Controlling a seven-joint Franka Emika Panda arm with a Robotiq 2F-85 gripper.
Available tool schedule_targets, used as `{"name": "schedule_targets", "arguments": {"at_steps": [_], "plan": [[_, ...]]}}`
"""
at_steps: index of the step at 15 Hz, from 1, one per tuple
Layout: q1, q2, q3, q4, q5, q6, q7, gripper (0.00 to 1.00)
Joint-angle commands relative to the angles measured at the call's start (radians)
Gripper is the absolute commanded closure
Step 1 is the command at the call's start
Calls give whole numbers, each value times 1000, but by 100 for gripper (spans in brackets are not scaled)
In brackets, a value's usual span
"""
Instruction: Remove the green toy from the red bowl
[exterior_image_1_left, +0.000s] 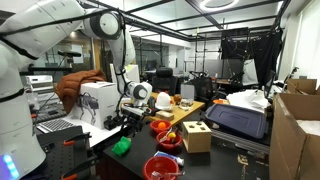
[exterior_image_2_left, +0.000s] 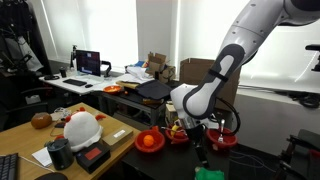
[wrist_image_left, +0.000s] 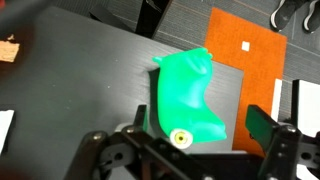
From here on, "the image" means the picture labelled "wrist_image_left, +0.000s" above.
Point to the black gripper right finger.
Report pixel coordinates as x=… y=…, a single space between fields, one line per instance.
x=280 y=146

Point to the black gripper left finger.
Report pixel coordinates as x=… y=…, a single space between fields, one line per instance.
x=110 y=156

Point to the green rubber toy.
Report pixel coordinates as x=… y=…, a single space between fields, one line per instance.
x=183 y=93

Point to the orange floor mat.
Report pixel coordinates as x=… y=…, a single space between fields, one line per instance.
x=253 y=66

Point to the black shoe white sole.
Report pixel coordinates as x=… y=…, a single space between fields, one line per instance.
x=312 y=15
x=283 y=13

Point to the small cardboard scrap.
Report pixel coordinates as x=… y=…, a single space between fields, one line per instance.
x=8 y=50

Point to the black metal post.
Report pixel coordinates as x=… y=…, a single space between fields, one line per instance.
x=153 y=16

